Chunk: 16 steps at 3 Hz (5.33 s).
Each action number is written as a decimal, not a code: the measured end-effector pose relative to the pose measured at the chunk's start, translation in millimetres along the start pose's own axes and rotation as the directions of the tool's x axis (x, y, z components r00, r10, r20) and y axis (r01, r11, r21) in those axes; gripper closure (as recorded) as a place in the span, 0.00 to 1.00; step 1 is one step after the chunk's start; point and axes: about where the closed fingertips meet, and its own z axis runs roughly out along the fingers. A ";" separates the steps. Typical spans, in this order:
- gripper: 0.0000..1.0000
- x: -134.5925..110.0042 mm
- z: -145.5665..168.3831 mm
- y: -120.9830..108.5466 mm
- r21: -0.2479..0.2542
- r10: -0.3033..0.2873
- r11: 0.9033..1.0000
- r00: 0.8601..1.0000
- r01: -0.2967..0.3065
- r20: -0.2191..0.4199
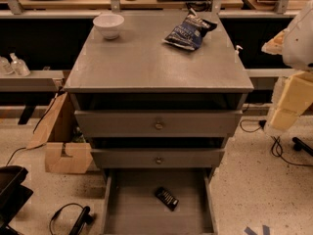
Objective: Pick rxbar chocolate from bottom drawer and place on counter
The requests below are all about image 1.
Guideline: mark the blue chip bag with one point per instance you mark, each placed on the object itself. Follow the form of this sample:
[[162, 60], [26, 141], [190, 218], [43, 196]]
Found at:
[[188, 35]]

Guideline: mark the brown cardboard box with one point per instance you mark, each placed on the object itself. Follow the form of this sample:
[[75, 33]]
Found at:
[[55, 133]]

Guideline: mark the white ceramic bowl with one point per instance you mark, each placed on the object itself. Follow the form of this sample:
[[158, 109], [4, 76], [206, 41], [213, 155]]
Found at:
[[109, 25]]

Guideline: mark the grey middle drawer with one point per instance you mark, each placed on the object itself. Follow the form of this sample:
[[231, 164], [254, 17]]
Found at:
[[157, 157]]

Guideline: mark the grey drawer cabinet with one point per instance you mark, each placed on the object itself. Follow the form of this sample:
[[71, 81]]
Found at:
[[139, 72]]

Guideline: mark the black power adapter with cable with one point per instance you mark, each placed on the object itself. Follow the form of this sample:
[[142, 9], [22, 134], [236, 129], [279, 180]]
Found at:
[[276, 149]]

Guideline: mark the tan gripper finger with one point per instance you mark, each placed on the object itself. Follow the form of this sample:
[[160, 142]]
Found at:
[[276, 45], [292, 96]]

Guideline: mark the grey top drawer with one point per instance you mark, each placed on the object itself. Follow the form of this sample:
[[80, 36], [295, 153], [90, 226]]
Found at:
[[119, 123]]

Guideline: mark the grey drawer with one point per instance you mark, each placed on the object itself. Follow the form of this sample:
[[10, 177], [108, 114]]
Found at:
[[157, 157], [131, 207], [119, 123]]

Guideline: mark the clear sanitizer bottle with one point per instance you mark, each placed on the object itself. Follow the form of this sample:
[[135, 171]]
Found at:
[[19, 66], [5, 66]]

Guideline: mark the black caster leg right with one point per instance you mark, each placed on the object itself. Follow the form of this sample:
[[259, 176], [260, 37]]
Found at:
[[299, 145]]

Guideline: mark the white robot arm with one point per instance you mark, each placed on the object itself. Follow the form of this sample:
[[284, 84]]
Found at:
[[298, 53]]

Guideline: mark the black chair base left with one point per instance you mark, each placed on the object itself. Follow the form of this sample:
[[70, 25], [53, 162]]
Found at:
[[13, 195]]

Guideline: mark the grey bottom drawer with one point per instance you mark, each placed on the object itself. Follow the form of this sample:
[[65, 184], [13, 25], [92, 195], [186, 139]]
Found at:
[[131, 207]]

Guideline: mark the small white pump bottle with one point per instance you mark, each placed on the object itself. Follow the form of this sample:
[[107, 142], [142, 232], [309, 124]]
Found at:
[[238, 50]]

